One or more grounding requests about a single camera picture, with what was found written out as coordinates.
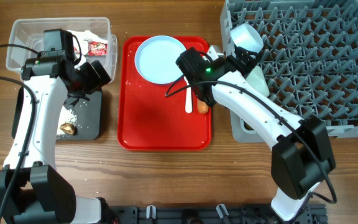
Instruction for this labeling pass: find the light green bowl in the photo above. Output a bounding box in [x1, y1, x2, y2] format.
[246, 66, 270, 97]

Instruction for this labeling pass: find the light blue bowl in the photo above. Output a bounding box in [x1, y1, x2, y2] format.
[230, 24, 264, 53]

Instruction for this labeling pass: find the red snack wrapper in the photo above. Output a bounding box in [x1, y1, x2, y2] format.
[73, 41, 108, 56]

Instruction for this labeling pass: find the white rice pile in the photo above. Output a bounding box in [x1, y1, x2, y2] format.
[57, 107, 77, 136]

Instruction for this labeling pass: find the brown food scrap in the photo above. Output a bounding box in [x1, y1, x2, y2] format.
[60, 123, 76, 135]

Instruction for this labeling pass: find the orange carrot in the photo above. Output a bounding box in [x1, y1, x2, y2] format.
[197, 100, 209, 114]

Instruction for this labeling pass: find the white plastic spoon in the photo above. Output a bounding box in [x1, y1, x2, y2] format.
[184, 77, 193, 113]

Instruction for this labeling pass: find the light blue plate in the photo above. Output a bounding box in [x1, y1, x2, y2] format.
[135, 35, 186, 85]

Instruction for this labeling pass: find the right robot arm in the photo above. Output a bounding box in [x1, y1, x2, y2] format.
[176, 47, 337, 222]

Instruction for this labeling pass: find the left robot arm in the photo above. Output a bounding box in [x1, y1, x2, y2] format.
[0, 29, 119, 223]

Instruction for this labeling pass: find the clear plastic waste bin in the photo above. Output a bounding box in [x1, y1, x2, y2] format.
[9, 17, 117, 79]

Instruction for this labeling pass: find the grey dishwasher rack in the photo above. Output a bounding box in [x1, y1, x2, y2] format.
[220, 0, 358, 138]

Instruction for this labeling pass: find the red serving tray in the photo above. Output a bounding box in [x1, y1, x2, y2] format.
[117, 36, 212, 151]

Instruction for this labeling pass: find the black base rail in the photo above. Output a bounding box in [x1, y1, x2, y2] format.
[104, 203, 328, 224]

